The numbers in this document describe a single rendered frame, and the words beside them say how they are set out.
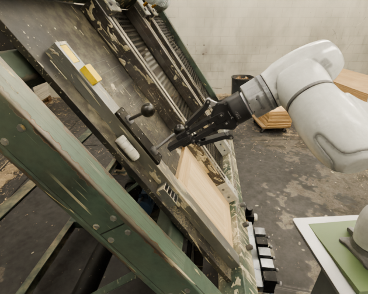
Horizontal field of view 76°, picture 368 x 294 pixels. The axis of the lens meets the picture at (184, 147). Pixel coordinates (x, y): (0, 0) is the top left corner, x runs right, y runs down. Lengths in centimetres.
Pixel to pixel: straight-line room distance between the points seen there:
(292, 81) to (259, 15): 593
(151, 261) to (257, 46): 615
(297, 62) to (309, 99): 10
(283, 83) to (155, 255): 48
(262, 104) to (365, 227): 90
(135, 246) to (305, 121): 45
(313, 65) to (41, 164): 57
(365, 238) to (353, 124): 92
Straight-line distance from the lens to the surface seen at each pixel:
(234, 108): 57
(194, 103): 153
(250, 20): 639
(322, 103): 50
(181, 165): 93
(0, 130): 54
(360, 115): 51
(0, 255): 265
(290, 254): 235
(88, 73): 69
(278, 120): 429
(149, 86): 102
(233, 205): 126
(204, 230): 88
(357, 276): 136
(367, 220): 132
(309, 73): 55
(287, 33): 674
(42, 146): 50
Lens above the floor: 173
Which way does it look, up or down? 28 degrees down
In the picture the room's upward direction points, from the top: straight up
